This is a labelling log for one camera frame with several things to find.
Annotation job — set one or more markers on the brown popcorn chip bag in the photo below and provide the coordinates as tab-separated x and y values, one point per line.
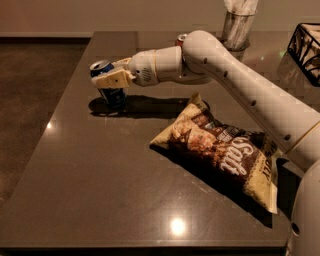
246	159

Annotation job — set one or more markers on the black wire basket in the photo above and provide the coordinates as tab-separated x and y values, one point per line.
304	48

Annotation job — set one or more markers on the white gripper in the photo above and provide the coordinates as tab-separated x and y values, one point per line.
142	66

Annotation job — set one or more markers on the blue pepsi can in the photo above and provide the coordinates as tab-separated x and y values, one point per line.
112	96

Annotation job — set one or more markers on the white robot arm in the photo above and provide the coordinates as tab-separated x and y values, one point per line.
293	125

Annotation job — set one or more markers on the orange soda can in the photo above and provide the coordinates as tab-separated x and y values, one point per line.
180	39

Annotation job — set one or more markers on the white napkins in cup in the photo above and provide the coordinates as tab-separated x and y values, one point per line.
241	7

